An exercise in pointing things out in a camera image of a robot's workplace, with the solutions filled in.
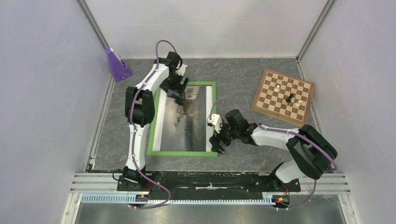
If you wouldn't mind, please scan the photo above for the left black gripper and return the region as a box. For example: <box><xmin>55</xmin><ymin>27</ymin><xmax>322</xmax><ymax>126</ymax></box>
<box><xmin>160</xmin><ymin>72</ymin><xmax>190</xmax><ymax>98</ymax></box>

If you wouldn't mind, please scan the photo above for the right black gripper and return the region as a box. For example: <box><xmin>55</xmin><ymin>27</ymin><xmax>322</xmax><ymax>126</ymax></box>
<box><xmin>209</xmin><ymin>119</ymin><xmax>239</xmax><ymax>154</ymax></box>

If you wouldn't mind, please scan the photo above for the landscape photo print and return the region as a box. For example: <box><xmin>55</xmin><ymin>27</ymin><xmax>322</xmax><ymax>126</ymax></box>
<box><xmin>152</xmin><ymin>85</ymin><xmax>214</xmax><ymax>153</ymax></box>

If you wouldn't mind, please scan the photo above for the light wooden picture frame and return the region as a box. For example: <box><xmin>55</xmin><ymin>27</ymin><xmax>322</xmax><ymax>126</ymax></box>
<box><xmin>147</xmin><ymin>81</ymin><xmax>219</xmax><ymax>157</ymax></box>

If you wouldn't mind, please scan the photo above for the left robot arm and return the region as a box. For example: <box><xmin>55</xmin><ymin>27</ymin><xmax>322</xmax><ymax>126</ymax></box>
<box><xmin>119</xmin><ymin>51</ymin><xmax>189</xmax><ymax>190</ymax></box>

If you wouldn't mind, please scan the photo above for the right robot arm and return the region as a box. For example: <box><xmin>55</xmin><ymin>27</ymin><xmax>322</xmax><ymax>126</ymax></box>
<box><xmin>207</xmin><ymin>109</ymin><xmax>338</xmax><ymax>190</ymax></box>

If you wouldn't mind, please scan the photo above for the purple plastic stand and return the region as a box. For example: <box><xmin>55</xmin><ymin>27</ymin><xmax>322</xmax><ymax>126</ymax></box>
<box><xmin>106</xmin><ymin>48</ymin><xmax>133</xmax><ymax>83</ymax></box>

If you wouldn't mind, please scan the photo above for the wooden chessboard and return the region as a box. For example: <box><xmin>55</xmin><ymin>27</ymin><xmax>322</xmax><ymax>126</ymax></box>
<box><xmin>250</xmin><ymin>69</ymin><xmax>315</xmax><ymax>126</ymax></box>

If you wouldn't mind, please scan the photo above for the black chess piece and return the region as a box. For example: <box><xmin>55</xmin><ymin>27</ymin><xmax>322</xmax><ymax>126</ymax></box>
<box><xmin>286</xmin><ymin>93</ymin><xmax>294</xmax><ymax>103</ymax></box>

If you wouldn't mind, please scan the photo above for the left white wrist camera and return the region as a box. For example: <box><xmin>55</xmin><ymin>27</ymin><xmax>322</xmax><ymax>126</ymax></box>
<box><xmin>175</xmin><ymin>64</ymin><xmax>188</xmax><ymax>77</ymax></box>

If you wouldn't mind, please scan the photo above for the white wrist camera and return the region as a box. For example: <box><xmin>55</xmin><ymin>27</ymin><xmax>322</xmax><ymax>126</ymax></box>
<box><xmin>175</xmin><ymin>64</ymin><xmax>188</xmax><ymax>77</ymax></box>
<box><xmin>207</xmin><ymin>113</ymin><xmax>223</xmax><ymax>133</ymax></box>

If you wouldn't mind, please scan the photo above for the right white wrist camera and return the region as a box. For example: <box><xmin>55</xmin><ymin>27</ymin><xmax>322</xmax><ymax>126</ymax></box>
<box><xmin>207</xmin><ymin>113</ymin><xmax>223</xmax><ymax>133</ymax></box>

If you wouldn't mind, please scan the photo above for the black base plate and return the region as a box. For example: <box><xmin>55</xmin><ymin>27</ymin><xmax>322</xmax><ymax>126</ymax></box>
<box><xmin>117</xmin><ymin>171</ymin><xmax>301</xmax><ymax>201</ymax></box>

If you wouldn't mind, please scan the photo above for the white slotted cable duct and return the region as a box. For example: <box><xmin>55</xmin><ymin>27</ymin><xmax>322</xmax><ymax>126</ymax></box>
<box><xmin>81</xmin><ymin>193</ymin><xmax>285</xmax><ymax>206</ymax></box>

